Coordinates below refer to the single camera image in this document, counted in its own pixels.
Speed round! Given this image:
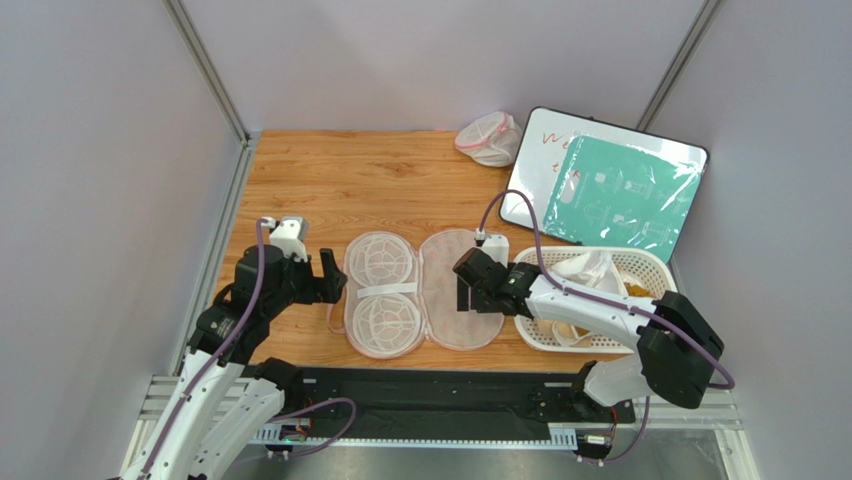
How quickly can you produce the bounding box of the floral mesh laundry bag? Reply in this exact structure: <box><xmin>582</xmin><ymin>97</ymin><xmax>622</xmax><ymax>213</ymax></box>
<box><xmin>338</xmin><ymin>229</ymin><xmax>505</xmax><ymax>360</ymax></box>

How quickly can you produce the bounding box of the white bra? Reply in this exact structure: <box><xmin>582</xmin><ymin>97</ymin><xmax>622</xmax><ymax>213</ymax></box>
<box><xmin>536</xmin><ymin>250</ymin><xmax>627</xmax><ymax>347</ymax></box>

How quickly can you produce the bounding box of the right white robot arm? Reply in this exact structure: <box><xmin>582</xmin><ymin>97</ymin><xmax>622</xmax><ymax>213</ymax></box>
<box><xmin>452</xmin><ymin>247</ymin><xmax>734</xmax><ymax>410</ymax></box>

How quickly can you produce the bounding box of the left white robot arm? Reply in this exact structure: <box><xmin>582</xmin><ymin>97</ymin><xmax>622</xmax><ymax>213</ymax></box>
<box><xmin>121</xmin><ymin>244</ymin><xmax>347</xmax><ymax>479</ymax></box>

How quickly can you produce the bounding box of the white mesh bag pink trim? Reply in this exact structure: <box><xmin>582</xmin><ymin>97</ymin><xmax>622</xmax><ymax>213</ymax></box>
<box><xmin>454</xmin><ymin>111</ymin><xmax>523</xmax><ymax>168</ymax></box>

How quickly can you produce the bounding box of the mustard yellow garment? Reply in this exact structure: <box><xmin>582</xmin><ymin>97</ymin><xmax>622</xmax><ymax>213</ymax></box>
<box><xmin>623</xmin><ymin>281</ymin><xmax>656</xmax><ymax>298</ymax></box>

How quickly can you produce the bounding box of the white plastic basket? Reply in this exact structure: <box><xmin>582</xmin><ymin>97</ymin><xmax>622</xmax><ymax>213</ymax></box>
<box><xmin>514</xmin><ymin>246</ymin><xmax>677</xmax><ymax>355</ymax></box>

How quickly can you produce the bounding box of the teal instruction sheet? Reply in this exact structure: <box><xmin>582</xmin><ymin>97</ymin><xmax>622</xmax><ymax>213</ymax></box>
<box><xmin>540</xmin><ymin>135</ymin><xmax>708</xmax><ymax>263</ymax></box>

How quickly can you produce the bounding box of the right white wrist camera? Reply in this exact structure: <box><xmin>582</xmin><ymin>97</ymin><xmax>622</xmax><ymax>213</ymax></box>
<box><xmin>474</xmin><ymin>229</ymin><xmax>510</xmax><ymax>266</ymax></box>

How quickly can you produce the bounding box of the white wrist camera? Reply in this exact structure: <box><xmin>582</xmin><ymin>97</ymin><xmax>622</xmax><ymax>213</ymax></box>
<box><xmin>474</xmin><ymin>229</ymin><xmax>510</xmax><ymax>266</ymax></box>
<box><xmin>261</xmin><ymin>216</ymin><xmax>310</xmax><ymax>263</ymax></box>

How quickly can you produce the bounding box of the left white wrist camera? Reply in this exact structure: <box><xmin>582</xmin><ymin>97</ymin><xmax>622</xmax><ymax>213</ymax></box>
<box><xmin>261</xmin><ymin>216</ymin><xmax>310</xmax><ymax>263</ymax></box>

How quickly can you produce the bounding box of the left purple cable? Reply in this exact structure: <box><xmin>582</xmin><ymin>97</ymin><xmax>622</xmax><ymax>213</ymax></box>
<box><xmin>136</xmin><ymin>218</ymin><xmax>357</xmax><ymax>480</ymax></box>

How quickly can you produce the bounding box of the whiteboard with black frame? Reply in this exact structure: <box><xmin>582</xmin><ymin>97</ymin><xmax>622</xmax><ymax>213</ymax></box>
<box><xmin>499</xmin><ymin>107</ymin><xmax>709</xmax><ymax>235</ymax></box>

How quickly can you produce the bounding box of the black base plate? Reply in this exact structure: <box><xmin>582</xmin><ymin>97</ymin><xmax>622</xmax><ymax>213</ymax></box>
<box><xmin>176</xmin><ymin>362</ymin><xmax>657</xmax><ymax>442</ymax></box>

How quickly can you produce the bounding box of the aluminium rail frame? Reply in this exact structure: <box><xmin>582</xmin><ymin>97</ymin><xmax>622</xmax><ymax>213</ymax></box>
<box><xmin>121</xmin><ymin>376</ymin><xmax>742</xmax><ymax>470</ymax></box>

